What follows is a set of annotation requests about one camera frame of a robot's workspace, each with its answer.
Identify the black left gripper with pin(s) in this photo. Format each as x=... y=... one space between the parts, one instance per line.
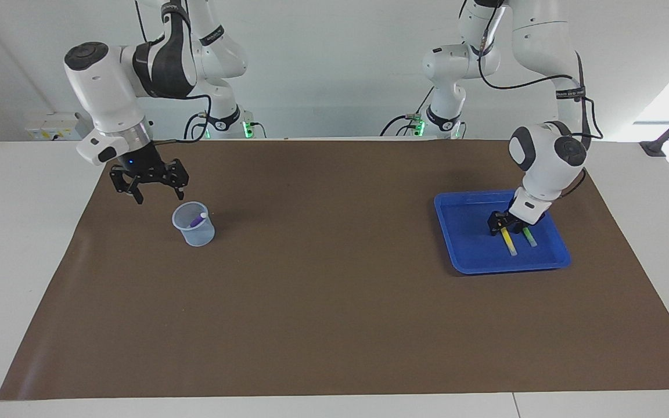
x=514 y=217

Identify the yellow pen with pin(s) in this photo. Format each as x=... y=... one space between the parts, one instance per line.
x=509 y=242

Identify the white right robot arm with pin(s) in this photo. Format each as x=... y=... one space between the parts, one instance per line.
x=108 y=87

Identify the green pen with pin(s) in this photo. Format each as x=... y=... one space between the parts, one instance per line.
x=530 y=238

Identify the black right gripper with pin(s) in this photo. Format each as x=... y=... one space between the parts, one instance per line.
x=143 y=162

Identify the purple pen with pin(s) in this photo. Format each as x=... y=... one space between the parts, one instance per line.
x=196 y=220

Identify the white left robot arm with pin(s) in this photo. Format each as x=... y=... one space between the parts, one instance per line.
x=549 y=157

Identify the white wall socket box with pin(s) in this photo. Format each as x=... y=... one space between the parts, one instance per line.
x=50 y=125

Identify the brown table mat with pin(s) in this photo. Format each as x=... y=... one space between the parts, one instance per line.
x=334 y=290

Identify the blue plastic tray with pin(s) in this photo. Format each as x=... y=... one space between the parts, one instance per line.
x=468 y=244

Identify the translucent plastic pen cup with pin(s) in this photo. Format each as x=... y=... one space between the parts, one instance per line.
x=198 y=235

